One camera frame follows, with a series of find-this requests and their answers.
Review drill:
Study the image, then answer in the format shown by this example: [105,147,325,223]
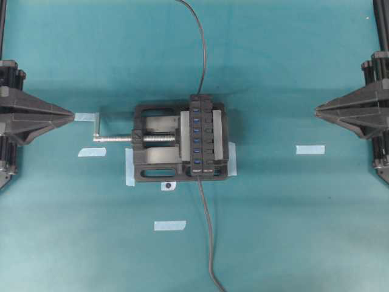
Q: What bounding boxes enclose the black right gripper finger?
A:
[315,113,388,140]
[315,78,388,116]

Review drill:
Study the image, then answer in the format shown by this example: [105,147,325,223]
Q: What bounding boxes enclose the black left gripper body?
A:
[0,59,27,184]

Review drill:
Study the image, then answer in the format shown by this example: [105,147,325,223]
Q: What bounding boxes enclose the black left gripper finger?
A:
[1,86,74,116]
[1,116,74,145]

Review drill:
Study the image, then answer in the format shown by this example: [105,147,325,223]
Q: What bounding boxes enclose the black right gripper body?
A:
[360,50,389,183]

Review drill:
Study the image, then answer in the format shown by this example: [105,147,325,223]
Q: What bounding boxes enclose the grey USB cable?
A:
[175,0,208,96]

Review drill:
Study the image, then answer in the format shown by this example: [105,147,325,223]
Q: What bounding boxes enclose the black multi-port USB hub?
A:
[189,94,215,176]

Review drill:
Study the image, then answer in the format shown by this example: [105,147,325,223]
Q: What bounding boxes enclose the blue tape strip top left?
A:
[74,113,96,122]

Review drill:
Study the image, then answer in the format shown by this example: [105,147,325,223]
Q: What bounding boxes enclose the blue tape strip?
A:
[154,220,187,231]
[77,147,106,158]
[295,145,326,155]
[74,113,96,122]

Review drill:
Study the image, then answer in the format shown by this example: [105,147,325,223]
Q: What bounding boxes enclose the blue tape strip right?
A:
[295,145,326,155]

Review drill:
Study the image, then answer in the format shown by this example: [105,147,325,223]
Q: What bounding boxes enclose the blue tape vise left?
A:
[125,148,136,187]

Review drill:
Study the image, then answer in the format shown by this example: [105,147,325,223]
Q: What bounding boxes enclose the blue tape vise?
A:
[125,148,136,187]
[227,142,237,176]

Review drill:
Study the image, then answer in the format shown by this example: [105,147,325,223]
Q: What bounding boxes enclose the blue tape vise right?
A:
[227,142,237,176]

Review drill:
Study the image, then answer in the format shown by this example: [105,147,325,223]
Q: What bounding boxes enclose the black bench vise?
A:
[93,100,229,183]

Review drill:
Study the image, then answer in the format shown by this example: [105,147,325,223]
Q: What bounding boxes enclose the white sticker with dark dot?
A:
[161,181,176,191]

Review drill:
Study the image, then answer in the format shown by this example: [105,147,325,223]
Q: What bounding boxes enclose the blue tape strip bottom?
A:
[154,220,187,231]

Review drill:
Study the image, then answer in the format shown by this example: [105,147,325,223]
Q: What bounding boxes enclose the black frame rail right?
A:
[373,0,388,51]

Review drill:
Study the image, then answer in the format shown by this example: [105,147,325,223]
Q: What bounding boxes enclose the black frame rail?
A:
[0,0,7,59]
[373,0,388,51]

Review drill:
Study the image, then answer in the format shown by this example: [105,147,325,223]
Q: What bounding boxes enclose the black frame rail left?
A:
[0,0,7,59]

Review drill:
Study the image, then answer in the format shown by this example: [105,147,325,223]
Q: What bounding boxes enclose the grey hub power cable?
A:
[196,175,230,292]

